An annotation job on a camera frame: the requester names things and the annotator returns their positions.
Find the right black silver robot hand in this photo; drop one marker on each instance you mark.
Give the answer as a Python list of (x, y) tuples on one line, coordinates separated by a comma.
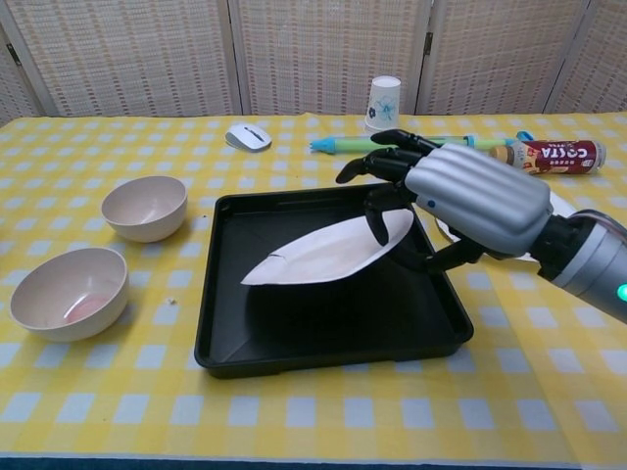
[(480, 196)]

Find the white paper plate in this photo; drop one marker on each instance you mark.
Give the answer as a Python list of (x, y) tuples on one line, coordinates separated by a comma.
[(562, 206)]

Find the white paper plate cracked rim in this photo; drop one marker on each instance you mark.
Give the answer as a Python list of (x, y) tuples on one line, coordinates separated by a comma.
[(318, 254)]

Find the plain beige bowl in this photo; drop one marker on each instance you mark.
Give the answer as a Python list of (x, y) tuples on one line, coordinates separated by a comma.
[(144, 208)]

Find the beige bowl with pink stain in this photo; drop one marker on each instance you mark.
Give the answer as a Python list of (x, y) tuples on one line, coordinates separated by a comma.
[(68, 294)]

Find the black square plastic tray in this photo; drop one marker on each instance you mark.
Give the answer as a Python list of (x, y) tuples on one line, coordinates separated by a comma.
[(343, 333)]

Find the Costa coffee bottle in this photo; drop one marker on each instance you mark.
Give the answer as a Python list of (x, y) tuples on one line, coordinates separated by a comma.
[(563, 155)]

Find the white paper cup blue flower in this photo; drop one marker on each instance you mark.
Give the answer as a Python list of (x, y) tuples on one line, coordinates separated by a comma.
[(383, 108)]

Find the green blue hand pump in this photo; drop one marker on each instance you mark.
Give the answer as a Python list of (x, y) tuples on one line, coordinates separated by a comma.
[(343, 145)]

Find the white computer mouse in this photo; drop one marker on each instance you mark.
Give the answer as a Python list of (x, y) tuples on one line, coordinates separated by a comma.
[(247, 137)]

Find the woven folding screen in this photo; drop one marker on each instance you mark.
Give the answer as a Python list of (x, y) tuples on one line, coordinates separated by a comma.
[(147, 54)]

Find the yellow white checkered tablecloth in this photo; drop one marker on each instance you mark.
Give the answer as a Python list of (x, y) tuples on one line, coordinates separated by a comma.
[(122, 391)]

